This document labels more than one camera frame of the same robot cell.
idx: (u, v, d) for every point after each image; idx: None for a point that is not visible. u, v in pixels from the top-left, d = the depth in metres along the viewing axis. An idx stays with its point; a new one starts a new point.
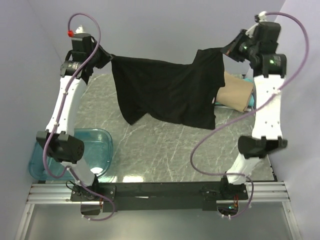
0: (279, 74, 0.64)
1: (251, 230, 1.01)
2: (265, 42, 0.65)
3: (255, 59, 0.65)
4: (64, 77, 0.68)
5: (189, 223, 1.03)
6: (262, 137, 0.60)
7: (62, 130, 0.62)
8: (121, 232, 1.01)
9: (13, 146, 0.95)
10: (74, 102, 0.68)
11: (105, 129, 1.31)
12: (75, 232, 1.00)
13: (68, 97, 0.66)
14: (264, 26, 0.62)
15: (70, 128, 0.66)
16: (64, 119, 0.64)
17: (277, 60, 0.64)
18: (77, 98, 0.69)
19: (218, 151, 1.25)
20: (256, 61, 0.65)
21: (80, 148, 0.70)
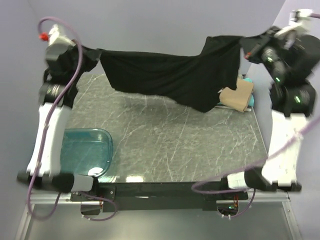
0: (303, 113, 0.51)
1: (252, 230, 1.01)
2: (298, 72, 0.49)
3: (277, 93, 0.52)
4: (42, 103, 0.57)
5: (189, 223, 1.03)
6: (273, 183, 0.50)
7: (45, 170, 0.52)
8: (121, 232, 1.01)
9: (12, 147, 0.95)
10: (57, 135, 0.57)
11: (105, 129, 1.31)
12: (75, 232, 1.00)
13: (51, 130, 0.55)
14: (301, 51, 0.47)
15: (55, 165, 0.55)
16: (47, 156, 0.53)
17: (305, 97, 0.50)
18: (61, 128, 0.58)
19: (218, 151, 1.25)
20: (278, 94, 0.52)
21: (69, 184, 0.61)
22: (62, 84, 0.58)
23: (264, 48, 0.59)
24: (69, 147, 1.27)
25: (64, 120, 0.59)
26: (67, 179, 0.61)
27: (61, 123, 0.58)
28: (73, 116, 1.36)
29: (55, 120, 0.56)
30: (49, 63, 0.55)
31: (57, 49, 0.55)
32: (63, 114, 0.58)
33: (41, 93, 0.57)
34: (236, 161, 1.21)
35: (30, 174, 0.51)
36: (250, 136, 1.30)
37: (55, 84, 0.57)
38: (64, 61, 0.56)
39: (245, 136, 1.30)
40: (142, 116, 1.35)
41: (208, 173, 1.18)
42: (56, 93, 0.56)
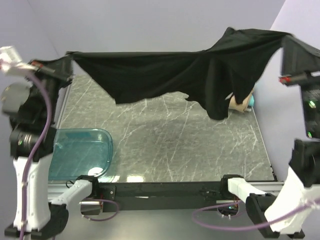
0: None
1: (252, 231, 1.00)
2: None
3: (300, 160, 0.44)
4: (15, 158, 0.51)
5: (190, 224, 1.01)
6: (276, 231, 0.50)
7: (31, 225, 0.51)
8: (121, 233, 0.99)
9: None
10: (40, 187, 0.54)
11: (105, 129, 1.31)
12: (73, 233, 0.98)
13: (30, 188, 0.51)
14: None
15: (44, 216, 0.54)
16: (31, 213, 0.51)
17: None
18: (43, 177, 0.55)
19: (218, 151, 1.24)
20: (302, 162, 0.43)
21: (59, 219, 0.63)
22: (34, 133, 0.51)
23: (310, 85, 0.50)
24: (69, 147, 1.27)
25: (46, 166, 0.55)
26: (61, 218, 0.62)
27: (43, 173, 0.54)
28: (73, 116, 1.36)
29: (34, 178, 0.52)
30: (12, 115, 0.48)
31: (17, 95, 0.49)
32: (43, 163, 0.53)
33: (11, 146, 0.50)
34: (236, 161, 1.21)
35: (18, 230, 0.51)
36: (250, 136, 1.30)
37: (27, 132, 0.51)
38: (25, 108, 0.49)
39: (245, 136, 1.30)
40: (142, 116, 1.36)
41: (208, 172, 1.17)
42: (29, 146, 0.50)
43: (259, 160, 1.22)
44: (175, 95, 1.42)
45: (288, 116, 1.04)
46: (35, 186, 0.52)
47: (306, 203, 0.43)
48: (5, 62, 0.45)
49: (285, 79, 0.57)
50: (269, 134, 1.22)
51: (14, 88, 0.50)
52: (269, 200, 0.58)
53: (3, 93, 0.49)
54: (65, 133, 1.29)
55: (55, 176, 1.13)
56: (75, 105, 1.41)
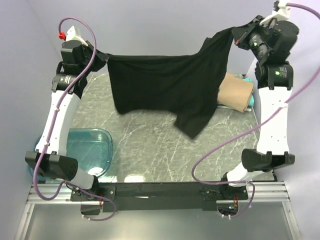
0: (286, 87, 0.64)
1: (252, 230, 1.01)
2: (277, 52, 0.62)
3: (260, 70, 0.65)
4: (54, 91, 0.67)
5: (189, 223, 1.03)
6: (268, 151, 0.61)
7: (52, 150, 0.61)
8: (121, 232, 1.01)
9: (13, 146, 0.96)
10: (67, 118, 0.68)
11: (105, 129, 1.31)
12: (75, 232, 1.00)
13: (60, 114, 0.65)
14: (278, 33, 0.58)
15: (63, 148, 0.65)
16: (55, 138, 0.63)
17: (284, 70, 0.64)
18: (70, 111, 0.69)
19: (218, 151, 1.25)
20: (261, 71, 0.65)
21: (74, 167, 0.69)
22: (73, 75, 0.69)
23: (250, 35, 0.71)
24: (69, 147, 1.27)
25: (73, 107, 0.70)
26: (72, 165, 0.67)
27: (69, 115, 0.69)
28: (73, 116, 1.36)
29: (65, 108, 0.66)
30: (63, 55, 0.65)
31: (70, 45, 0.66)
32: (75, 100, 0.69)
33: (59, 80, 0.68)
34: (236, 161, 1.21)
35: (39, 153, 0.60)
36: (250, 136, 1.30)
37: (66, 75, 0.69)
38: (77, 55, 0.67)
39: (246, 136, 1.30)
40: (142, 116, 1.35)
41: (208, 173, 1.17)
42: (68, 82, 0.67)
43: None
44: None
45: (297, 115, 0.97)
46: (65, 113, 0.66)
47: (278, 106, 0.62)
48: (69, 34, 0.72)
49: (237, 41, 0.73)
50: None
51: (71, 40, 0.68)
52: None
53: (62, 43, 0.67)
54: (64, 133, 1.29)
55: None
56: None
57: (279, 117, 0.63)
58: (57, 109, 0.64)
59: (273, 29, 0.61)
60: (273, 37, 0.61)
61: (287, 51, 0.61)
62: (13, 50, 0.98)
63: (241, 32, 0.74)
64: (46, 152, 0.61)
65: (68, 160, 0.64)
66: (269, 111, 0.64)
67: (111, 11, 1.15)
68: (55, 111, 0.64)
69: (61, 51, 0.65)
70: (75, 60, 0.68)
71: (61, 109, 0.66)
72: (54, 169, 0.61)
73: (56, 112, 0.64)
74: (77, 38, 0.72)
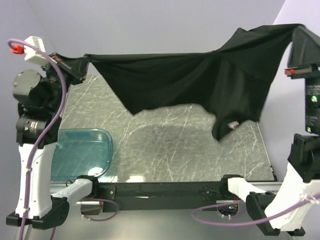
0: None
1: (252, 230, 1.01)
2: None
3: (299, 152, 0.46)
4: (21, 144, 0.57)
5: (189, 224, 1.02)
6: (276, 228, 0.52)
7: (33, 214, 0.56)
8: (121, 233, 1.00)
9: (12, 145, 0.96)
10: (43, 173, 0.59)
11: (105, 129, 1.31)
12: (74, 233, 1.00)
13: (34, 174, 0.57)
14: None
15: (47, 205, 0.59)
16: (34, 201, 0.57)
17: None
18: (47, 160, 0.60)
19: (218, 151, 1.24)
20: (301, 156, 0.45)
21: (64, 212, 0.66)
22: (41, 120, 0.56)
23: (315, 79, 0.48)
24: (69, 147, 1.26)
25: (50, 156, 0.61)
26: (62, 210, 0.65)
27: (45, 168, 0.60)
28: (73, 116, 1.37)
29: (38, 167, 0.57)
30: (20, 99, 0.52)
31: (28, 84, 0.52)
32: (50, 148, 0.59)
33: (22, 130, 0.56)
34: (236, 161, 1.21)
35: (20, 218, 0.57)
36: (250, 136, 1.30)
37: (32, 120, 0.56)
38: (35, 96, 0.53)
39: (245, 136, 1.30)
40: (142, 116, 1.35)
41: (208, 173, 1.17)
42: (35, 131, 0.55)
43: (259, 160, 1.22)
44: None
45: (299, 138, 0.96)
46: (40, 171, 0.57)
47: (305, 199, 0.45)
48: (26, 52, 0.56)
49: (290, 71, 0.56)
50: (269, 133, 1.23)
51: (26, 73, 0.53)
52: (269, 198, 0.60)
53: (16, 77, 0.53)
54: (65, 133, 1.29)
55: (56, 176, 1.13)
56: (75, 105, 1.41)
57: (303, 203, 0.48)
58: (28, 170, 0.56)
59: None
60: None
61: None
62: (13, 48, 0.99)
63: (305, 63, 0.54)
64: (28, 217, 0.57)
65: (52, 214, 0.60)
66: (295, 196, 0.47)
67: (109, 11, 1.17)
68: (27, 172, 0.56)
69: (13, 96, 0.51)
70: (35, 103, 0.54)
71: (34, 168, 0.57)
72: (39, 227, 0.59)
73: (27, 173, 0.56)
74: (38, 57, 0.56)
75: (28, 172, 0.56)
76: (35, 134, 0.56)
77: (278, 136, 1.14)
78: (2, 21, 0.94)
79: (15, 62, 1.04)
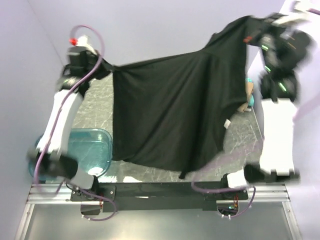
0: (291, 98, 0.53)
1: (252, 230, 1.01)
2: (289, 67, 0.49)
3: (264, 84, 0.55)
4: (58, 92, 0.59)
5: (189, 223, 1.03)
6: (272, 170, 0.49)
7: (54, 148, 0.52)
8: (122, 232, 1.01)
9: (13, 147, 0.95)
10: (71, 116, 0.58)
11: (106, 129, 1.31)
12: (75, 233, 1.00)
13: (63, 113, 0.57)
14: (289, 50, 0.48)
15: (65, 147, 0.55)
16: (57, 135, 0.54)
17: (293, 85, 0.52)
18: (74, 110, 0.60)
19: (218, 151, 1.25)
20: (265, 86, 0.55)
21: (75, 170, 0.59)
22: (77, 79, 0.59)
23: (263, 35, 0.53)
24: (69, 147, 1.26)
25: (76, 109, 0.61)
26: (75, 162, 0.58)
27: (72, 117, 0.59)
28: None
29: (65, 110, 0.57)
30: (70, 58, 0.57)
31: (75, 50, 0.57)
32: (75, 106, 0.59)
33: (63, 86, 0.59)
34: (236, 161, 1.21)
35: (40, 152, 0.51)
36: (250, 136, 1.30)
37: (72, 76, 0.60)
38: (84, 58, 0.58)
39: (245, 136, 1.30)
40: None
41: (208, 173, 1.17)
42: (72, 84, 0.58)
43: None
44: None
45: (299, 138, 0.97)
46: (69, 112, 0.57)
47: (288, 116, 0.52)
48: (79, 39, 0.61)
49: (248, 38, 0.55)
50: None
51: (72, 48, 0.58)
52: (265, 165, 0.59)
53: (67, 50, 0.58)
54: None
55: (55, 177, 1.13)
56: None
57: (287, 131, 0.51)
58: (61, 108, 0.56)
59: (287, 40, 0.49)
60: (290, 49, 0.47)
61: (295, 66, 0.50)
62: (15, 50, 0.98)
63: (255, 24, 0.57)
64: (47, 151, 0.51)
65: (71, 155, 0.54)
66: (273, 114, 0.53)
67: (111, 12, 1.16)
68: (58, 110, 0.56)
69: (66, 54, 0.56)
70: (80, 63, 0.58)
71: (64, 108, 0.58)
72: (47, 171, 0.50)
73: (59, 110, 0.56)
74: (89, 46, 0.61)
75: (61, 110, 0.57)
76: (72, 84, 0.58)
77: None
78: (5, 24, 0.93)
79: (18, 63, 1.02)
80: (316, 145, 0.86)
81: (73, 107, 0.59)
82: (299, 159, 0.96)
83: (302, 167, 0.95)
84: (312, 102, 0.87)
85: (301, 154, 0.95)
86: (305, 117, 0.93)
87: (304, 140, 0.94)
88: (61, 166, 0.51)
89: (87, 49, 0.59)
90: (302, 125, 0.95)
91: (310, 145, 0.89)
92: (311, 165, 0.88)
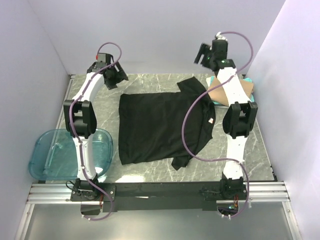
0: (232, 66, 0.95)
1: (252, 230, 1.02)
2: (219, 52, 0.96)
3: (213, 65, 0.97)
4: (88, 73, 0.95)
5: (189, 223, 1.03)
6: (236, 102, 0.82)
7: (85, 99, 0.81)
8: (122, 232, 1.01)
9: (12, 149, 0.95)
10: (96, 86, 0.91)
11: (105, 129, 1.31)
12: (75, 232, 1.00)
13: (92, 83, 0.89)
14: (216, 43, 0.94)
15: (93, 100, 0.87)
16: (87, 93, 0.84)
17: (227, 61, 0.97)
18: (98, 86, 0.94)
19: (218, 151, 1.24)
20: (215, 66, 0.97)
21: (93, 127, 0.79)
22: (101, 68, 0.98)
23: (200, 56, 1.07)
24: (69, 147, 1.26)
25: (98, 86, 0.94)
26: (92, 118, 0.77)
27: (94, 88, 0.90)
28: None
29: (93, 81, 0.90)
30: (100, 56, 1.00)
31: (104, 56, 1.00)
32: (99, 83, 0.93)
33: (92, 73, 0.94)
34: None
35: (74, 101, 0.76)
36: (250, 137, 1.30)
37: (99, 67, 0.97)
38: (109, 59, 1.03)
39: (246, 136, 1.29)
40: (141, 116, 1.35)
41: (208, 173, 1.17)
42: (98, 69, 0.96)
43: (259, 160, 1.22)
44: (177, 93, 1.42)
45: (298, 141, 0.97)
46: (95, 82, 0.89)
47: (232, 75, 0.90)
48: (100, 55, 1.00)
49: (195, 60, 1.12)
50: (269, 133, 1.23)
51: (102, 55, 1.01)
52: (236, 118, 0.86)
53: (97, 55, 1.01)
54: (65, 133, 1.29)
55: (55, 176, 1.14)
56: None
57: (234, 84, 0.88)
58: (91, 78, 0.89)
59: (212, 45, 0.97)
60: (212, 45, 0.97)
61: (224, 52, 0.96)
62: (14, 52, 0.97)
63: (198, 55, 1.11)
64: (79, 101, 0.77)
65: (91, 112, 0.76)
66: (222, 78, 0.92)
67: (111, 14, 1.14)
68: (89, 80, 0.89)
69: (98, 53, 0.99)
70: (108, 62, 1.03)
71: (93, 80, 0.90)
72: (78, 121, 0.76)
73: (89, 81, 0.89)
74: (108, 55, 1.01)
75: (90, 82, 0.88)
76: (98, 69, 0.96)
77: (278, 136, 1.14)
78: (5, 25, 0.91)
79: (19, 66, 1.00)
80: (315, 148, 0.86)
81: (97, 83, 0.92)
82: (300, 162, 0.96)
83: (303, 168, 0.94)
84: (311, 105, 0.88)
85: (301, 155, 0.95)
86: (305, 120, 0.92)
87: (304, 144, 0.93)
88: (84, 115, 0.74)
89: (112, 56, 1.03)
90: (302, 128, 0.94)
91: (311, 146, 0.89)
92: (311, 166, 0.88)
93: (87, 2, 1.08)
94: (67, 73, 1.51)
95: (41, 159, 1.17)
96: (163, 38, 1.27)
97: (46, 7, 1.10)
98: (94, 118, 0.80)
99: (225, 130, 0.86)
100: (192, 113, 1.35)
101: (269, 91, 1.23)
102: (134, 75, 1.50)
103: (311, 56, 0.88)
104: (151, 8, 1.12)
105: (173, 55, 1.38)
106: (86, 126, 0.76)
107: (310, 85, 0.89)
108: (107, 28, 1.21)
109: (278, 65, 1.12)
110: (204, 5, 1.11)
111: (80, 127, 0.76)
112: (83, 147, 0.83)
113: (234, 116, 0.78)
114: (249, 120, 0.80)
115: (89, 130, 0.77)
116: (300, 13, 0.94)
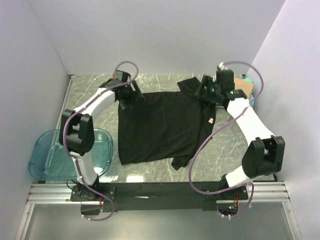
0: (243, 97, 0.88)
1: (252, 230, 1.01)
2: (224, 82, 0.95)
3: (222, 97, 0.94)
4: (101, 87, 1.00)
5: (189, 223, 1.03)
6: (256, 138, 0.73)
7: (87, 112, 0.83)
8: (122, 232, 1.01)
9: (12, 149, 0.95)
10: (102, 103, 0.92)
11: (106, 129, 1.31)
12: (75, 233, 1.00)
13: (100, 98, 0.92)
14: (221, 74, 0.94)
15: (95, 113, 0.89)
16: (91, 107, 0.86)
17: (237, 92, 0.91)
18: (105, 103, 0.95)
19: (218, 151, 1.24)
20: (223, 97, 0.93)
21: (90, 142, 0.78)
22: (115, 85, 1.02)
23: None
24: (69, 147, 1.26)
25: (105, 103, 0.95)
26: (89, 133, 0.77)
27: (101, 104, 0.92)
28: None
29: (102, 96, 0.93)
30: (117, 73, 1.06)
31: (120, 73, 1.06)
32: (106, 100, 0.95)
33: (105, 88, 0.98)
34: (236, 161, 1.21)
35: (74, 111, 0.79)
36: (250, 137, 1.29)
37: (113, 83, 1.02)
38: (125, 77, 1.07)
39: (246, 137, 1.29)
40: (141, 116, 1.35)
41: (208, 173, 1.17)
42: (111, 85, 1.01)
43: None
44: (177, 93, 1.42)
45: (299, 141, 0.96)
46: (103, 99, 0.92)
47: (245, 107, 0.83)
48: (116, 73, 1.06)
49: None
50: None
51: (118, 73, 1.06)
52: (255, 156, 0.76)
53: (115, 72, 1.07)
54: None
55: (55, 176, 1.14)
56: (75, 105, 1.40)
57: (248, 116, 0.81)
58: (100, 94, 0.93)
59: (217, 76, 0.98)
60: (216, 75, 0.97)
61: (231, 82, 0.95)
62: (14, 52, 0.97)
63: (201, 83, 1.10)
64: (80, 113, 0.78)
65: (88, 130, 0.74)
66: (234, 111, 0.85)
67: (111, 14, 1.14)
68: (98, 94, 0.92)
69: (116, 71, 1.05)
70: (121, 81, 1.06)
71: (102, 96, 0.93)
72: (73, 135, 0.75)
73: (98, 96, 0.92)
74: (124, 74, 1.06)
75: (99, 96, 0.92)
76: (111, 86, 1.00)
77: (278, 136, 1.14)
78: (4, 25, 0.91)
79: (19, 65, 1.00)
80: (315, 148, 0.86)
81: (105, 100, 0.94)
82: (300, 162, 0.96)
83: (303, 168, 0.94)
84: (311, 105, 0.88)
85: (302, 156, 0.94)
86: (305, 120, 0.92)
87: (304, 143, 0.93)
88: (81, 130, 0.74)
89: (129, 76, 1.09)
90: (303, 129, 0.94)
91: (311, 146, 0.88)
92: (312, 167, 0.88)
93: (87, 2, 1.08)
94: (67, 73, 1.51)
95: (41, 158, 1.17)
96: (163, 37, 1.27)
97: (45, 8, 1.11)
98: (92, 133, 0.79)
99: (248, 174, 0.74)
100: (193, 117, 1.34)
101: (269, 91, 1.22)
102: (134, 75, 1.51)
103: (312, 56, 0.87)
104: (151, 8, 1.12)
105: (173, 55, 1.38)
106: (80, 143, 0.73)
107: (311, 85, 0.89)
108: (107, 28, 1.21)
109: (278, 65, 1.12)
110: (204, 5, 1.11)
111: (73, 142, 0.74)
112: (79, 161, 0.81)
113: (259, 156, 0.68)
114: (277, 158, 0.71)
115: (83, 149, 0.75)
116: (302, 12, 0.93)
